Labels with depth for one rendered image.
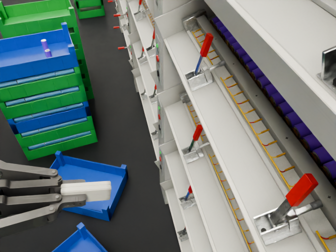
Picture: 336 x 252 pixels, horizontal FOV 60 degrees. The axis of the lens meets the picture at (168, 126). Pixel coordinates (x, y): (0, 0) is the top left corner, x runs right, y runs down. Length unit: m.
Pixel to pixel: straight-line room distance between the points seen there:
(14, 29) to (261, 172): 1.19
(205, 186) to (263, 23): 0.39
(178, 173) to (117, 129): 0.62
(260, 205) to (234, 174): 0.05
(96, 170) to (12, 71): 0.49
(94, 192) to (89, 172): 0.81
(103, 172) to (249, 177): 0.92
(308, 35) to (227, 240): 0.39
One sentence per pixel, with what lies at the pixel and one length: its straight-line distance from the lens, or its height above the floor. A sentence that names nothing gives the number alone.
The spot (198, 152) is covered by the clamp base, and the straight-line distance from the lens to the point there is 0.62.
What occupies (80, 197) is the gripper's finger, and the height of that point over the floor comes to 0.62.
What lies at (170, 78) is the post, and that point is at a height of 0.57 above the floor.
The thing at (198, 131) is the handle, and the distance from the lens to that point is 0.57.
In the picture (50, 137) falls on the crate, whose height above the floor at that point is 0.10.
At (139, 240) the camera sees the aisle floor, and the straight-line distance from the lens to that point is 1.08.
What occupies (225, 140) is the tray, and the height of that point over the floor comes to 0.68.
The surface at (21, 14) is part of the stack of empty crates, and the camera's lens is 1.57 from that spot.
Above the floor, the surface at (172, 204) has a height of 0.10.
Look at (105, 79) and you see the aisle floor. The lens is 1.73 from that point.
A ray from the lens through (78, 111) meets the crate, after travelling 1.23.
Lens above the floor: 0.98
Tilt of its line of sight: 45 degrees down
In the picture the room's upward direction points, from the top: straight up
